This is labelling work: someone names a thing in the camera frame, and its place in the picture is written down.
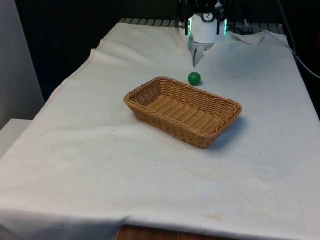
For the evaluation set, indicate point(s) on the green ball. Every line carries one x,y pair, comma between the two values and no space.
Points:
194,78

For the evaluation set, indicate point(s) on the rectangular wicker basket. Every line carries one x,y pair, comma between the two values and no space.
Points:
185,112

